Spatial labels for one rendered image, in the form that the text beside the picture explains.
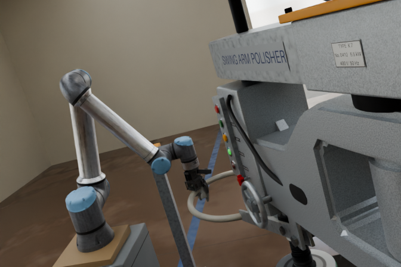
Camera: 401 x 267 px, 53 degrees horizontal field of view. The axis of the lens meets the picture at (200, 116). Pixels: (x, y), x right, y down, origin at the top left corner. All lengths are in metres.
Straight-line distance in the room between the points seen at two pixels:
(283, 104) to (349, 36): 0.65
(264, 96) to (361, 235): 0.50
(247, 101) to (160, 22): 6.71
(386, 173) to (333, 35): 0.24
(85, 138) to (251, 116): 1.12
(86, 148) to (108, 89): 6.16
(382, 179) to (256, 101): 0.56
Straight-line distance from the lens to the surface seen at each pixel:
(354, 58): 0.63
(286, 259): 1.62
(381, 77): 0.60
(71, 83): 1.95
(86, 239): 2.11
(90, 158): 2.15
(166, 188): 2.94
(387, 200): 0.76
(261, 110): 1.22
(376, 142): 0.70
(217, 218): 1.88
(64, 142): 8.91
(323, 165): 0.91
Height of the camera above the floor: 1.73
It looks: 11 degrees down
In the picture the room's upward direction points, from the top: 16 degrees counter-clockwise
